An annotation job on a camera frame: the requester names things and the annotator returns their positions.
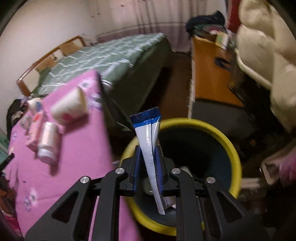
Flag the wooden desk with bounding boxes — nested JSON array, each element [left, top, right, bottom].
[[188, 36, 243, 118]]

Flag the red jacket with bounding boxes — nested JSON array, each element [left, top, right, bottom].
[[227, 0, 241, 34]]

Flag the dark clothes on nightstand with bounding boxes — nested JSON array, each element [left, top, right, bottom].
[[6, 99, 28, 140]]

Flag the yellow rim trash bin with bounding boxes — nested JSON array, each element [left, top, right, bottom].
[[126, 118, 242, 236]]

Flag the blue white toothpaste tube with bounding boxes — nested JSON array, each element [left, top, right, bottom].
[[130, 108, 175, 215]]

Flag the white pill bottle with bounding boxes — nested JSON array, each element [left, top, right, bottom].
[[37, 121, 59, 166]]

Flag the pink fuzzy sleeve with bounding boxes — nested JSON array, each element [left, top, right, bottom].
[[279, 155, 296, 185]]

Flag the pink white curtain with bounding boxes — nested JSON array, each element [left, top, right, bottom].
[[88, 0, 227, 52]]

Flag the pink strawberry milk carton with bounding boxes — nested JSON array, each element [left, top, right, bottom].
[[26, 110, 47, 152]]

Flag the cream puffer jacket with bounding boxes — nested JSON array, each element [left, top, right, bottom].
[[236, 1, 295, 131]]

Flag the bed with green quilt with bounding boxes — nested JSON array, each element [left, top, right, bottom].
[[32, 33, 173, 126]]

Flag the white round bowl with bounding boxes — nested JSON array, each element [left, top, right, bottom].
[[27, 98, 43, 115]]

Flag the wooden headboard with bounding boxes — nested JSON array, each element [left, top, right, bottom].
[[16, 36, 86, 96]]

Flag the dark clothes pile on desk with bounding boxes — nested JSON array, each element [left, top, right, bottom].
[[185, 10, 225, 36]]

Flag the pink floral tablecloth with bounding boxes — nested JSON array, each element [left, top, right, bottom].
[[4, 70, 113, 235]]

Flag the white paper cup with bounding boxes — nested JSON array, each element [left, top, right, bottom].
[[50, 86, 88, 125]]

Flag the small green white jar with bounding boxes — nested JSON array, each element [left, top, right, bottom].
[[21, 115, 32, 130]]

